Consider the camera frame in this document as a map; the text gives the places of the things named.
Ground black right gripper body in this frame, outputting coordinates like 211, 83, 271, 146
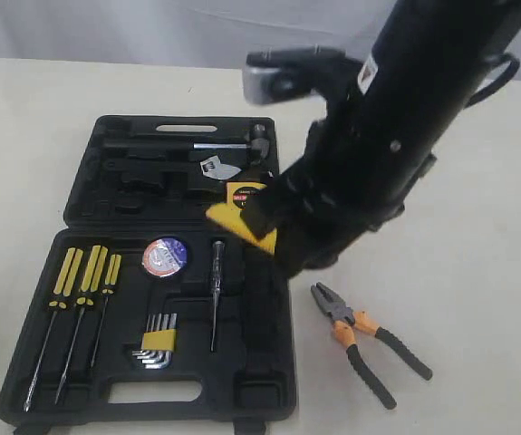
278, 101, 437, 263

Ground yellow tape measure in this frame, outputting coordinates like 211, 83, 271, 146
226, 181, 266, 209

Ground yellow utility knife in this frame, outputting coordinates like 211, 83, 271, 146
206, 203, 277, 256

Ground orange black handled pliers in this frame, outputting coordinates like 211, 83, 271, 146
310, 281, 434, 411

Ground black electrical tape roll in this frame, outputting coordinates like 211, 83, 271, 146
141, 237, 188, 278

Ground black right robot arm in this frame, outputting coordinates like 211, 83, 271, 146
242, 1, 521, 277

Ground black plastic tool case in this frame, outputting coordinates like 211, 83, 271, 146
0, 114, 297, 434

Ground clear tester screwdriver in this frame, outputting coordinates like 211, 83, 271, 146
210, 240, 225, 353

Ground silver adjustable wrench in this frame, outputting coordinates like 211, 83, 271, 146
105, 153, 243, 182

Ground hex key set yellow holder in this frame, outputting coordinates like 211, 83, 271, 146
131, 313, 178, 370

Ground small yellow black screwdriver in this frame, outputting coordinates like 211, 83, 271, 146
90, 254, 122, 369

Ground medium yellow black screwdriver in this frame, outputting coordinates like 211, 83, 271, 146
54, 245, 108, 404

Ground large yellow black screwdriver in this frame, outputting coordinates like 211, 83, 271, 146
23, 247, 83, 412

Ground claw hammer black handle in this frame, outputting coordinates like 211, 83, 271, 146
94, 124, 270, 168

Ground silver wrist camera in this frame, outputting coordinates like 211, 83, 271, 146
242, 45, 363, 105

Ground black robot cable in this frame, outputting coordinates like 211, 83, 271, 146
466, 52, 521, 110

